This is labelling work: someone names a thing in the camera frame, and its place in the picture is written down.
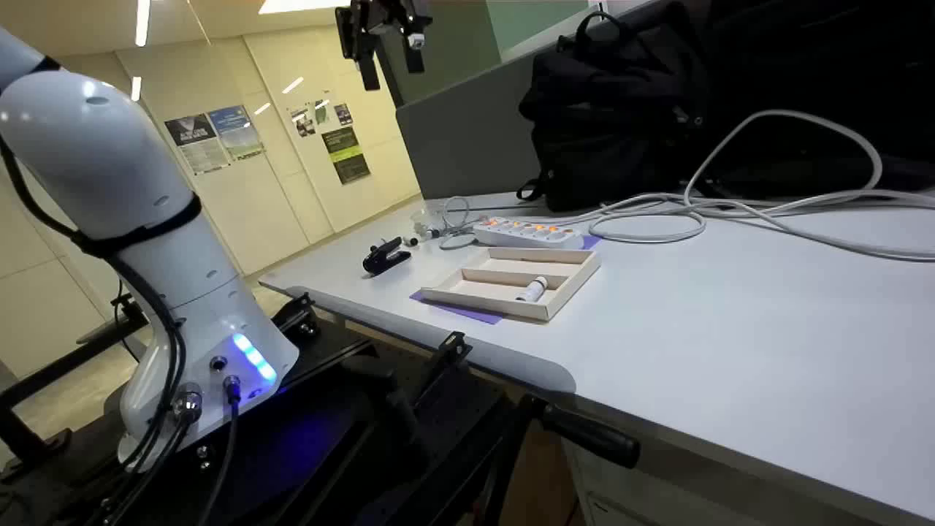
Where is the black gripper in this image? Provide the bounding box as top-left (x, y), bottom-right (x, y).
top-left (333, 0), bottom-right (432, 92)

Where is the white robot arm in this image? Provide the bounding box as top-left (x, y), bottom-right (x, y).
top-left (0, 29), bottom-right (299, 467)

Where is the small white plug adapter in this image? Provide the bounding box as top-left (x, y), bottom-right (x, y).
top-left (412, 203), bottom-right (472, 241)

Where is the white power strip adapter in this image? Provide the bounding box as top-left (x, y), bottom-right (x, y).
top-left (473, 216), bottom-right (575, 247)

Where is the grey partition panel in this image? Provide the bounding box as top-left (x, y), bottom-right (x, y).
top-left (399, 60), bottom-right (542, 199)

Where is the black stapler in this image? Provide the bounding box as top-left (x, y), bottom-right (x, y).
top-left (364, 237), bottom-right (410, 276)

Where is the black backpack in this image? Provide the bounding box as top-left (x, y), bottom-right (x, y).
top-left (518, 0), bottom-right (714, 213)

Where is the wooden tray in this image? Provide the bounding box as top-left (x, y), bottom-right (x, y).
top-left (418, 248), bottom-right (599, 324)

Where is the white marker in tray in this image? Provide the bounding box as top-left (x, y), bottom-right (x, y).
top-left (518, 279), bottom-right (548, 305)

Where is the black robot mounting cart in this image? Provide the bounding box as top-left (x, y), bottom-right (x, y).
top-left (0, 329), bottom-right (537, 526)

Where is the green black wall poster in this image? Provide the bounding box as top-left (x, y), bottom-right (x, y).
top-left (323, 129), bottom-right (371, 184)

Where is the blue wall poster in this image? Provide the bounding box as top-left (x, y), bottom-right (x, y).
top-left (212, 105), bottom-right (263, 162)

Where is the dark wall poster left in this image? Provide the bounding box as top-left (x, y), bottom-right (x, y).
top-left (166, 114), bottom-right (228, 177)

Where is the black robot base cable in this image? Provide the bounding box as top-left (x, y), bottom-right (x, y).
top-left (199, 354), bottom-right (245, 526)

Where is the black table clamp handle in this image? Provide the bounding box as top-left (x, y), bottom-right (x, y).
top-left (535, 402), bottom-right (643, 467)

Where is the grey power cable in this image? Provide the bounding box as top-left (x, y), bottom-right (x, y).
top-left (584, 105), bottom-right (935, 266)

